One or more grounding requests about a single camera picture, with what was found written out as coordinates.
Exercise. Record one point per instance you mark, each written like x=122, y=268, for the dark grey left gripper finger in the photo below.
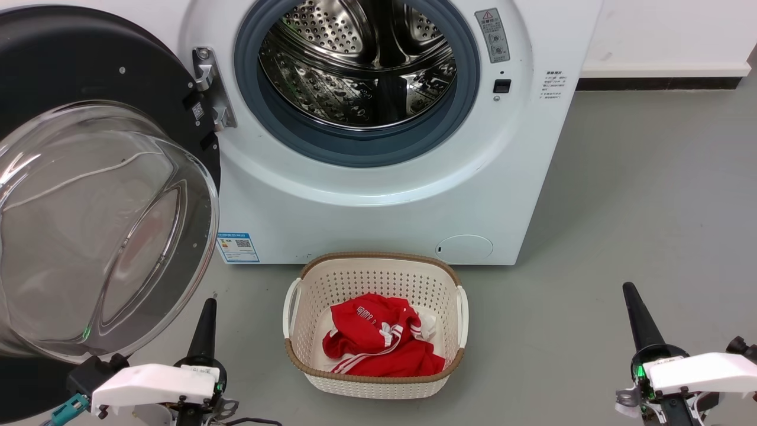
x=206, y=337

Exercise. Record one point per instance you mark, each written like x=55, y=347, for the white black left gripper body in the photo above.
x=159, y=381

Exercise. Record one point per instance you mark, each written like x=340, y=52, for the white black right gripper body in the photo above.
x=704, y=370

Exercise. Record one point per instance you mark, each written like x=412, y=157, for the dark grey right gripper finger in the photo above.
x=641, y=325

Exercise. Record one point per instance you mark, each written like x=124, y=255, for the black round glass washer door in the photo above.
x=71, y=59

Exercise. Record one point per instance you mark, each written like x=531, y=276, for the white front-load washing machine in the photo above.
x=366, y=225

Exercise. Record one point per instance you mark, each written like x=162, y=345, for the metal door hinge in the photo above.
x=213, y=89

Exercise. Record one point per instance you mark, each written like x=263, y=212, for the black door latch slot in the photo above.
x=502, y=86

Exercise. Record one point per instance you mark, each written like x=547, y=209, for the blue energy label sticker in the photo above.
x=238, y=248

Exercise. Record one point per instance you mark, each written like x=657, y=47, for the red garment with white stripes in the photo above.
x=378, y=343

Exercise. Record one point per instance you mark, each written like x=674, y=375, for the cream plastic laundry basket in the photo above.
x=378, y=278

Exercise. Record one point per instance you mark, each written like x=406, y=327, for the round white filter cover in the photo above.
x=465, y=249

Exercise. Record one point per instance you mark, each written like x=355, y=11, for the small printed text sticker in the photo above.
x=552, y=84

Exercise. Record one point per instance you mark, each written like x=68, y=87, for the grey warning sticker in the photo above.
x=492, y=35

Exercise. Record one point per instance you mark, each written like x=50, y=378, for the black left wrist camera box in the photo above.
x=89, y=374

